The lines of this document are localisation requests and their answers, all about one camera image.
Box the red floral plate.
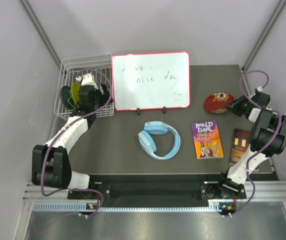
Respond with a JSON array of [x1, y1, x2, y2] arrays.
[[204, 92, 234, 114]]

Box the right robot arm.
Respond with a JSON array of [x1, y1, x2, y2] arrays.
[[216, 91, 286, 199]]

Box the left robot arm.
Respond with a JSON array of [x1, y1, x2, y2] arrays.
[[32, 84, 112, 198]]

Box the lime green plate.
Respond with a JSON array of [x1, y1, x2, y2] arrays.
[[71, 82, 81, 104]]

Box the dark brown book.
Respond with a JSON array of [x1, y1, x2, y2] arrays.
[[229, 128, 250, 165]]

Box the dark green plate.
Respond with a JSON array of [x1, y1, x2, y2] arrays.
[[60, 86, 75, 110]]

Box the purple Roald Dahl book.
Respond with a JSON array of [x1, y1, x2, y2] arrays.
[[191, 120, 224, 159]]

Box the pink framed whiteboard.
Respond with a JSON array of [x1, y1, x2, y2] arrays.
[[111, 51, 191, 111]]

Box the light blue headphones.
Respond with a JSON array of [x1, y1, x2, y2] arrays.
[[138, 121, 181, 161]]

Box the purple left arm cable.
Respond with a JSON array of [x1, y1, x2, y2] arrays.
[[40, 67, 114, 218]]

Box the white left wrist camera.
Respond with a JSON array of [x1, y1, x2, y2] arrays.
[[76, 73, 98, 89]]

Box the white wire dish rack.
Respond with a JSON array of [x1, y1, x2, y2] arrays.
[[54, 53, 112, 121]]

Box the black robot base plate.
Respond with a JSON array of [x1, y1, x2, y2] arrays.
[[67, 172, 248, 202]]

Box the grey slotted cable duct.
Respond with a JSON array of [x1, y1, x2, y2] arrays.
[[32, 201, 233, 213]]

